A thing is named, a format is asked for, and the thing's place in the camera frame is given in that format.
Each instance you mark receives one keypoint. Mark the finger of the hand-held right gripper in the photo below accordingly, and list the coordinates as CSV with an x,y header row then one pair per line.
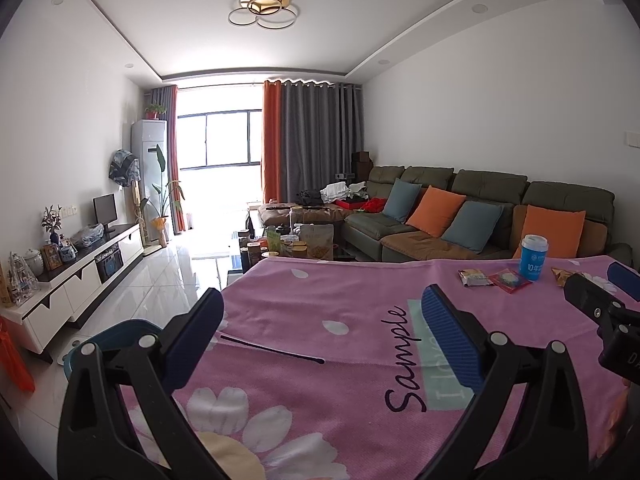
x,y
592,297
625,280

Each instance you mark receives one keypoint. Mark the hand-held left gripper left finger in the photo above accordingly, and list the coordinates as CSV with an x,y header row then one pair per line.
x,y
192,340

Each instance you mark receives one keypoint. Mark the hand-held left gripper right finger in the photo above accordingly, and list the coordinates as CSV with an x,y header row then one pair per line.
x,y
452,340

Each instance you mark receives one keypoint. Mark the teal trash bin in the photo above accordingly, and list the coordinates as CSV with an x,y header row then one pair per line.
x,y
120,332

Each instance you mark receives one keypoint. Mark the flat brown packet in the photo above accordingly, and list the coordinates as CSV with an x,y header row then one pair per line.
x,y
562,274

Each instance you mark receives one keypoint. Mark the pale snack packet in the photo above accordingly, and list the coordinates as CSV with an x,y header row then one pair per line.
x,y
475,277

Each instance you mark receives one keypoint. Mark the blue cup with white lid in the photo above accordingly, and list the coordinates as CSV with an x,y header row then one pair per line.
x,y
533,260

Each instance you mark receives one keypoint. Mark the orange cushion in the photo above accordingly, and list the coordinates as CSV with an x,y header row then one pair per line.
x,y
435,212
555,227

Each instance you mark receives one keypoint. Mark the thin black stick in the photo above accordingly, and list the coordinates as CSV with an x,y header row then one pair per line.
x,y
272,350

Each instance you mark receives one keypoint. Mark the red snack packet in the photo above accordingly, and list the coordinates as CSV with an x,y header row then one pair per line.
x,y
509,281

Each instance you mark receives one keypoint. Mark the glass coffee table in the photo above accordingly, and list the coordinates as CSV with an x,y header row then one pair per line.
x,y
240,260

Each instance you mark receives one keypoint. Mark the green brown corner sofa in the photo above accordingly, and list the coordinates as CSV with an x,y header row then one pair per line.
x,y
565,197

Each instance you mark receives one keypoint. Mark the blue cushion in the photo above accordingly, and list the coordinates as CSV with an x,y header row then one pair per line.
x,y
402,200
472,227

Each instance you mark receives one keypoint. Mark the white black tv cabinet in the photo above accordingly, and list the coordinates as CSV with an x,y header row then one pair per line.
x,y
80,285

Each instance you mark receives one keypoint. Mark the pink flower printed blanket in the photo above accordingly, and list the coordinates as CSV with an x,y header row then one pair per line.
x,y
325,385

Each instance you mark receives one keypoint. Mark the clear plastic bag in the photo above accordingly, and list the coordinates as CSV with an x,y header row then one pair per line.
x,y
87,236

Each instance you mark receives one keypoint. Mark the tall green floor plant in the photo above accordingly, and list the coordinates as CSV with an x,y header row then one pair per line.
x,y
162,195

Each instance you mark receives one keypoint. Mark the blue white porcelain jar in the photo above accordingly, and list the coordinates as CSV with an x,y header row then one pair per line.
x,y
67,251

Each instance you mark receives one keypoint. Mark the red cloth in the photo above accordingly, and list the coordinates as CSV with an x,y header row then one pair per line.
x,y
374,205

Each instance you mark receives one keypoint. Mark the black monitor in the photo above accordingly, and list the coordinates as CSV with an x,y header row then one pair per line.
x,y
105,210

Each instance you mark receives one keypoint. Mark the white lidded jar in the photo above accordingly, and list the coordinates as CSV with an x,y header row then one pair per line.
x,y
34,261

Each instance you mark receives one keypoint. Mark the ship model in case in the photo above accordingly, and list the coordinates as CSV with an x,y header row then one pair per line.
x,y
22,280

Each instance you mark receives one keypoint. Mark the white standing air conditioner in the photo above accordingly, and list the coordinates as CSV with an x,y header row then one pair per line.
x,y
146,165

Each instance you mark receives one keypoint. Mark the orange plastic bag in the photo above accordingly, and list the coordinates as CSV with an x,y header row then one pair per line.
x,y
12,360

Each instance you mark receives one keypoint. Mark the narrow grey orange curtain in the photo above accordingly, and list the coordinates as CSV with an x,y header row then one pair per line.
x,y
170,160

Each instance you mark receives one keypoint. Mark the blue vase with branches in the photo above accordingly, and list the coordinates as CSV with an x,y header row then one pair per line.
x,y
51,222

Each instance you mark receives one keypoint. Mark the dark cloth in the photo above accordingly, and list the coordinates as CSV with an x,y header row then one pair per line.
x,y
310,196

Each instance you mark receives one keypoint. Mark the cloth covered standing fan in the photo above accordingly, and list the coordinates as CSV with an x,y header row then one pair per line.
x,y
123,166

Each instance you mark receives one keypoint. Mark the white clothes pile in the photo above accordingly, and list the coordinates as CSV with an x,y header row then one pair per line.
x,y
335,192

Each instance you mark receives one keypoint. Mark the yellow printed box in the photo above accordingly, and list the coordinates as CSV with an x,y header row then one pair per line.
x,y
5,287

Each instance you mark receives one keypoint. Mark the dark brown box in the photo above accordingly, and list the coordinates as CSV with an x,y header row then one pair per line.
x,y
362,165

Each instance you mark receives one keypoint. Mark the window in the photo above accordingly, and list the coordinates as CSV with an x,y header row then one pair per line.
x,y
220,140

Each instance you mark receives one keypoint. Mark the wide orange grey curtain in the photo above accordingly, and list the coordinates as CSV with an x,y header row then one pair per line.
x,y
310,145

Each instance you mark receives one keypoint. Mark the small potted plant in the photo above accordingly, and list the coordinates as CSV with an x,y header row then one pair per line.
x,y
155,111

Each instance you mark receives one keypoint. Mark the white wall switch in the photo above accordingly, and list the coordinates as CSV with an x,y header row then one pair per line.
x,y
632,139

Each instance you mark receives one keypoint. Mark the picture frame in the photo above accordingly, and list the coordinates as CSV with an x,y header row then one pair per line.
x,y
51,257

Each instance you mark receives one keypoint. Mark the wall socket plate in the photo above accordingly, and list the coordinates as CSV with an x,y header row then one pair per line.
x,y
67,210

